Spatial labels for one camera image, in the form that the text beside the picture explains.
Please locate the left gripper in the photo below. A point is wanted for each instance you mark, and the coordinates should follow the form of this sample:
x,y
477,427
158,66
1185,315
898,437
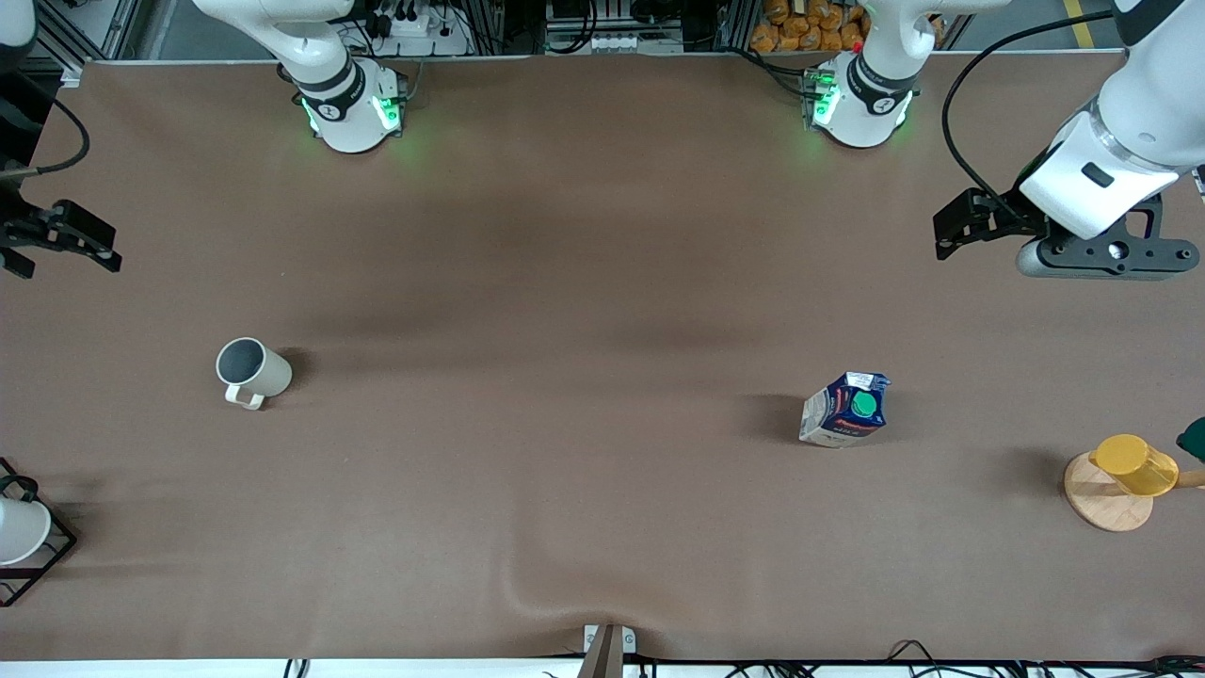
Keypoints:
x,y
1009,221

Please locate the blue white milk carton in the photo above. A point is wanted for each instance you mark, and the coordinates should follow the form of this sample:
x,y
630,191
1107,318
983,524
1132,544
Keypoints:
x,y
838,421

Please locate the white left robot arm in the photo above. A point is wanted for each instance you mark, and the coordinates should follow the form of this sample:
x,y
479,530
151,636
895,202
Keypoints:
x,y
871,94

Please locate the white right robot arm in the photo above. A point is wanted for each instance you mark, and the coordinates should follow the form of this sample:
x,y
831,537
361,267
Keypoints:
x,y
331,87

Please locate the yellow plastic cup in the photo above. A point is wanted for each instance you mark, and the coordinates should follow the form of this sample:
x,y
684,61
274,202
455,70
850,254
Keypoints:
x,y
1134,466

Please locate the dark green cup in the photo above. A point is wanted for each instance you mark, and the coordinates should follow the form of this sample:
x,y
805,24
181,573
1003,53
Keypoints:
x,y
1194,441

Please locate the bag of orange snacks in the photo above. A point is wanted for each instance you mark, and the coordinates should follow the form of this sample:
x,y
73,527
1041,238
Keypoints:
x,y
800,28

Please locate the round wooden stand base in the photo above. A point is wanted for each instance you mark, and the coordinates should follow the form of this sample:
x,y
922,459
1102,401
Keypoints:
x,y
1106,510

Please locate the wooden stand rod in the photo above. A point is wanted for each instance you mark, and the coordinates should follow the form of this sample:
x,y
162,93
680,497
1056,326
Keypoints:
x,y
1192,479

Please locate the white power strip with plugs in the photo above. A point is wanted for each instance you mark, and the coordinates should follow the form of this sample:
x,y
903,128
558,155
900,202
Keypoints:
x,y
419,33

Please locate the small white power strip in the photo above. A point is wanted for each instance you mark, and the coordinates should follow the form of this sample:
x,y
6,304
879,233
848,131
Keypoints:
x,y
619,42

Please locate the brown table mat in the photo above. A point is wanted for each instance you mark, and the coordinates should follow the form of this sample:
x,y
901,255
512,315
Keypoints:
x,y
602,518

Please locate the aluminium frame profile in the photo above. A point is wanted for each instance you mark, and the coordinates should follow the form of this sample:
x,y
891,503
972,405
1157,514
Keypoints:
x,y
1199,181
80,33

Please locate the grey camera pole clamp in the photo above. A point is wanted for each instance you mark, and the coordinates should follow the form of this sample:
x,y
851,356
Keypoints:
x,y
608,654

